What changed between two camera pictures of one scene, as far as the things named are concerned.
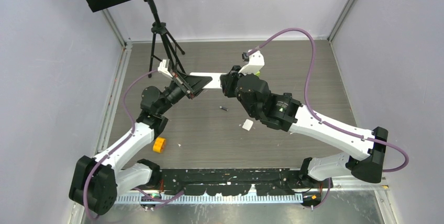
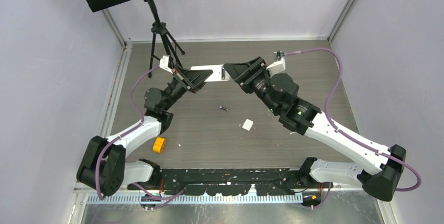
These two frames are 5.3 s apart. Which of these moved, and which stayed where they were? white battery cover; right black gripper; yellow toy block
Moved: right black gripper
Stayed: yellow toy block; white battery cover
